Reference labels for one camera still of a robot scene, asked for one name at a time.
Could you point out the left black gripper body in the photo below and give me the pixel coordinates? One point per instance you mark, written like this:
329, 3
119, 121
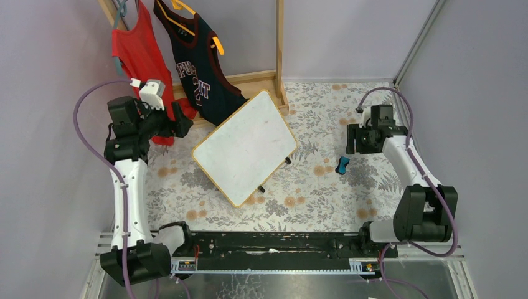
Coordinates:
171, 122

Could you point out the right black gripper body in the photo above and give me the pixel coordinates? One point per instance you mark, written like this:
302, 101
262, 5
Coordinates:
351, 139

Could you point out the blue black whiteboard eraser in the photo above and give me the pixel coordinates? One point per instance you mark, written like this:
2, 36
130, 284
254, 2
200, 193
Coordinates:
342, 164

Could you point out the yellow framed whiteboard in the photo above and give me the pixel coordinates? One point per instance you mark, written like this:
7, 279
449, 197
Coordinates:
246, 149

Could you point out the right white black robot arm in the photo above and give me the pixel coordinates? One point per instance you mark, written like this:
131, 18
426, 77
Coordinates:
427, 207

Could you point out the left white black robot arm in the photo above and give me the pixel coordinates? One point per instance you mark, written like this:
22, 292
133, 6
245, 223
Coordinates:
137, 256

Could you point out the navy basketball jersey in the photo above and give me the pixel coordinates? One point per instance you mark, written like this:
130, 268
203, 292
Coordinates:
198, 67

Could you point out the floral table mat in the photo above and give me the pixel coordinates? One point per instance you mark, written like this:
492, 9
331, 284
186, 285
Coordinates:
305, 195

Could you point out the red sleeveless shirt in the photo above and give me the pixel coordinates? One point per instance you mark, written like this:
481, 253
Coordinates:
142, 59

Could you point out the wooden clothes rack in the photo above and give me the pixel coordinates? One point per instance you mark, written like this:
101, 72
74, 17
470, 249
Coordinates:
249, 83

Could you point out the grey blue clothes hanger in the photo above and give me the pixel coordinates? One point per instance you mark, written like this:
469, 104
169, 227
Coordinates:
121, 11

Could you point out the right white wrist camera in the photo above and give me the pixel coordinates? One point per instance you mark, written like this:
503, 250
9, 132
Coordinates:
365, 113

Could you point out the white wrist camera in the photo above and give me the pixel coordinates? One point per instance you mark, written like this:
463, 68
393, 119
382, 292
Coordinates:
365, 113
150, 92

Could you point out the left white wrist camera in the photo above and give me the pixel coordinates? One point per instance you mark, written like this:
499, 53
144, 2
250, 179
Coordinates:
150, 92

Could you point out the whiteboard wire stand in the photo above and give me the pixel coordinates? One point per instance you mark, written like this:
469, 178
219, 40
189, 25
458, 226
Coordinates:
287, 161

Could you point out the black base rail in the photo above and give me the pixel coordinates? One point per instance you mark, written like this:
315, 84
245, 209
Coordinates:
280, 252

